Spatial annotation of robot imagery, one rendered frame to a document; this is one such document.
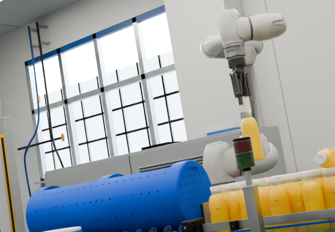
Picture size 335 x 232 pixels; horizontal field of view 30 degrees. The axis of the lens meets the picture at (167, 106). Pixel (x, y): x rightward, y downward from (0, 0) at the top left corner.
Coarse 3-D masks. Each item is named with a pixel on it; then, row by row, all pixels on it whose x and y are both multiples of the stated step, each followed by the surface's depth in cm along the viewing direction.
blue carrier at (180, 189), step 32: (192, 160) 265; (64, 192) 288; (96, 192) 275; (128, 192) 264; (160, 192) 254; (192, 192) 259; (32, 224) 293; (64, 224) 283; (96, 224) 274; (128, 224) 266; (160, 224) 258
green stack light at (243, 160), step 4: (248, 152) 206; (252, 152) 208; (236, 156) 208; (240, 156) 207; (244, 156) 206; (248, 156) 206; (252, 156) 207; (236, 160) 208; (240, 160) 206; (244, 160) 206; (248, 160) 206; (252, 160) 207; (236, 164) 208; (240, 164) 207; (244, 164) 206; (248, 164) 206; (252, 164) 206; (240, 168) 207
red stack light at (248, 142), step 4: (244, 140) 207; (248, 140) 207; (236, 144) 207; (240, 144) 207; (244, 144) 207; (248, 144) 207; (236, 148) 208; (240, 148) 207; (244, 148) 206; (248, 148) 207; (252, 148) 208; (236, 152) 208; (240, 152) 207; (244, 152) 208
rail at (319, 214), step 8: (272, 216) 220; (280, 216) 218; (288, 216) 216; (296, 216) 215; (304, 216) 213; (312, 216) 212; (320, 216) 210; (328, 216) 209; (208, 224) 234; (216, 224) 232; (224, 224) 230; (240, 224) 227; (248, 224) 225; (264, 224) 221; (272, 224) 220
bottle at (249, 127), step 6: (246, 120) 260; (252, 120) 260; (246, 126) 259; (252, 126) 259; (246, 132) 259; (252, 132) 258; (258, 132) 260; (252, 138) 258; (258, 138) 259; (252, 144) 258; (258, 144) 258; (258, 150) 257; (258, 156) 257
